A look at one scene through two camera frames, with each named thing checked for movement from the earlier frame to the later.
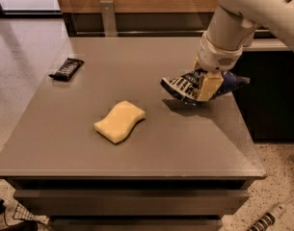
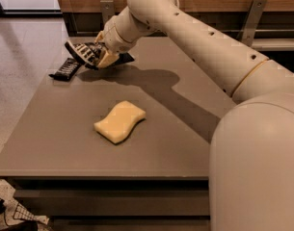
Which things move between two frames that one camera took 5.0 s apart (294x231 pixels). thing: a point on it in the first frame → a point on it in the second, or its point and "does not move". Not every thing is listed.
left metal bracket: x=108 y=16 does not move
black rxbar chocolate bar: x=66 y=70 does not move
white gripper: x=216 y=58 → x=115 y=39
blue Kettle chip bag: x=185 y=87 → x=89 y=55
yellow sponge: x=120 y=121 does not move
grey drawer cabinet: x=101 y=144 does not move
